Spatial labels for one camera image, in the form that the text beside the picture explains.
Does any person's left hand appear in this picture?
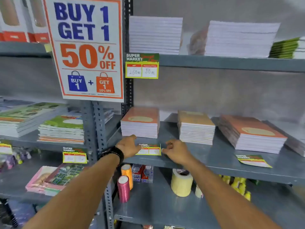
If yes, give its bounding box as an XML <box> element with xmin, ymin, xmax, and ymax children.
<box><xmin>115</xmin><ymin>135</ymin><xmax>142</xmax><ymax>160</ymax></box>

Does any person's right hand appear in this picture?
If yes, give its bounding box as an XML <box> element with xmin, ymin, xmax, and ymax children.
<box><xmin>161</xmin><ymin>139</ymin><xmax>196</xmax><ymax>166</ymax></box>

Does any grey metal shelf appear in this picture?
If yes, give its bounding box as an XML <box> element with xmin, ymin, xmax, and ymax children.
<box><xmin>0</xmin><ymin>41</ymin><xmax>98</xmax><ymax>229</ymax></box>
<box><xmin>93</xmin><ymin>0</ymin><xmax>305</xmax><ymax>229</ymax></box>

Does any person's right forearm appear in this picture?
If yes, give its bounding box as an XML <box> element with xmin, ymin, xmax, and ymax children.
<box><xmin>186</xmin><ymin>155</ymin><xmax>283</xmax><ymax>229</ymax></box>

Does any person's left forearm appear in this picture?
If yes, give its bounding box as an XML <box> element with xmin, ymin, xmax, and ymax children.
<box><xmin>23</xmin><ymin>152</ymin><xmax>120</xmax><ymax>229</ymax></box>

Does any white red product box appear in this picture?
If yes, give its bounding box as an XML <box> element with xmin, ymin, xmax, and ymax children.
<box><xmin>0</xmin><ymin>0</ymin><xmax>30</xmax><ymax>43</ymax></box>
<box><xmin>25</xmin><ymin>0</ymin><xmax>50</xmax><ymax>44</ymax></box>

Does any black wristwatch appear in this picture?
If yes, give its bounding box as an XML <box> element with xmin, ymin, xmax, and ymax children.
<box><xmin>99</xmin><ymin>146</ymin><xmax>125</xmax><ymax>167</ymax></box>

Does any stack of orange notebooks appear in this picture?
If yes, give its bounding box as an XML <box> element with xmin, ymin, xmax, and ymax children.
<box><xmin>120</xmin><ymin>107</ymin><xmax>160</xmax><ymax>139</ymax></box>
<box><xmin>218</xmin><ymin>114</ymin><xmax>288</xmax><ymax>155</ymax></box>

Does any orange thread spool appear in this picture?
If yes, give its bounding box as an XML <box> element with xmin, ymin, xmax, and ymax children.
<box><xmin>121</xmin><ymin>164</ymin><xmax>134</xmax><ymax>191</ymax></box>

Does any stack of tan notebooks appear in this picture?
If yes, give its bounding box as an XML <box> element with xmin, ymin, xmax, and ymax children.
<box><xmin>177</xmin><ymin>110</ymin><xmax>216</xmax><ymax>146</ymax></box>

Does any large cream tape roll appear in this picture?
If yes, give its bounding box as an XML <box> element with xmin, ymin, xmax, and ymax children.
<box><xmin>170</xmin><ymin>168</ymin><xmax>194</xmax><ymax>198</ymax></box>

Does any stack of thin books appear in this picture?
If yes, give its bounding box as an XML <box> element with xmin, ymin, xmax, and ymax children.
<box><xmin>104</xmin><ymin>109</ymin><xmax>115</xmax><ymax>124</ymax></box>

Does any pink thread spool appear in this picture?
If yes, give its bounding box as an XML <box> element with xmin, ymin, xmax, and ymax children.
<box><xmin>117</xmin><ymin>175</ymin><xmax>131</xmax><ymax>204</ymax></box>

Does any row of yellow glue bottles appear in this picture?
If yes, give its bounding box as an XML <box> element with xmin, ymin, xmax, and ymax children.
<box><xmin>219</xmin><ymin>175</ymin><xmax>252</xmax><ymax>202</ymax></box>

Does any stack of green cover books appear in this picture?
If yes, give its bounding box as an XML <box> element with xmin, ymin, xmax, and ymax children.
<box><xmin>37</xmin><ymin>114</ymin><xmax>85</xmax><ymax>145</ymax></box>

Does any white blue orange sale poster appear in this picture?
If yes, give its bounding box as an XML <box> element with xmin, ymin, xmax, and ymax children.
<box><xmin>42</xmin><ymin>0</ymin><xmax>125</xmax><ymax>103</ymax></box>

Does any stack of pale picture books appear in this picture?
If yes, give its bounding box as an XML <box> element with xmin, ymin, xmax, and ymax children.
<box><xmin>0</xmin><ymin>102</ymin><xmax>69</xmax><ymax>138</ymax></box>

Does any stack of white notebooks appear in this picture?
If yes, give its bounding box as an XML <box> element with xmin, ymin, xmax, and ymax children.
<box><xmin>128</xmin><ymin>16</ymin><xmax>183</xmax><ymax>55</ymax></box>

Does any pile of purple trinkets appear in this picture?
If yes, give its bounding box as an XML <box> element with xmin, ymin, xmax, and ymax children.
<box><xmin>0</xmin><ymin>147</ymin><xmax>32</xmax><ymax>172</ymax></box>

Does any plastic-wrapped stack of white pads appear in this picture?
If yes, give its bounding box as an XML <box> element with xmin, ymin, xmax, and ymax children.
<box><xmin>264</xmin><ymin>119</ymin><xmax>305</xmax><ymax>157</ymax></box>

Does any plastic-wrapped white notebook stack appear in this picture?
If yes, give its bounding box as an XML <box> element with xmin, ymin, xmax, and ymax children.
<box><xmin>187</xmin><ymin>20</ymin><xmax>281</xmax><ymax>58</ymax></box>

